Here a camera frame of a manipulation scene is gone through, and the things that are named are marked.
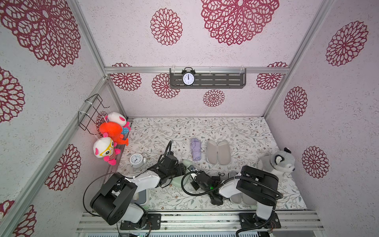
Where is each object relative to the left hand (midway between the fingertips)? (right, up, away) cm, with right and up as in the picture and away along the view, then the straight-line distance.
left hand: (183, 170), depth 91 cm
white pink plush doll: (-43, +32, +4) cm, 54 cm away
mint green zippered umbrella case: (-3, -4, -8) cm, 10 cm away
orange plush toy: (-43, +24, 0) cm, 49 cm away
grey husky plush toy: (+49, +7, -15) cm, 52 cm away
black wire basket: (-49, +30, -15) cm, 60 cm away
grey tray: (-21, -11, -14) cm, 27 cm away
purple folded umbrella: (+8, +13, +7) cm, 17 cm away
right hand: (+4, -2, -1) cm, 5 cm away
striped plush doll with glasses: (-42, +15, -11) cm, 46 cm away
